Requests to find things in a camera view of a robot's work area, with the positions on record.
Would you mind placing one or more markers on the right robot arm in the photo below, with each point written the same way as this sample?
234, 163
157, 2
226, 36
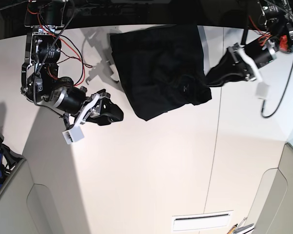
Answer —
40, 80

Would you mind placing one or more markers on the grey partition panel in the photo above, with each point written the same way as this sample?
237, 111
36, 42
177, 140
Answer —
272, 208
27, 207

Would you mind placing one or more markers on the black T-shirt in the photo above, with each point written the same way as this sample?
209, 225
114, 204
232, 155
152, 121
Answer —
161, 68

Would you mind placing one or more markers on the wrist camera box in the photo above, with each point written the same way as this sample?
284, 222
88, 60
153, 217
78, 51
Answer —
73, 135
262, 90

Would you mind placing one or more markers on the yellow pencil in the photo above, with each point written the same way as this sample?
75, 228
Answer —
236, 226

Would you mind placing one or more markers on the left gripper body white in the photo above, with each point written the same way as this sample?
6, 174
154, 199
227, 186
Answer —
238, 50

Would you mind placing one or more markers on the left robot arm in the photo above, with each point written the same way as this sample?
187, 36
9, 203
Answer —
259, 45

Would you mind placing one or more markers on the left grey partition panel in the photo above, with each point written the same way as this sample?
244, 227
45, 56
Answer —
27, 207

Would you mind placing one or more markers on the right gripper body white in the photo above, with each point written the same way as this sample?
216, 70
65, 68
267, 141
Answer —
91, 111

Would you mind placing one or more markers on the table cable slot cover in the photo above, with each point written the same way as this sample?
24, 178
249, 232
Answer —
198, 222

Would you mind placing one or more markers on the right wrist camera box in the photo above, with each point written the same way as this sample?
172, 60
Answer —
73, 135

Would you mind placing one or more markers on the right grey partition panel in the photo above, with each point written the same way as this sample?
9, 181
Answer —
272, 208

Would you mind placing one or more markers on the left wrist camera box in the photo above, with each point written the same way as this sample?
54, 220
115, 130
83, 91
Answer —
262, 90

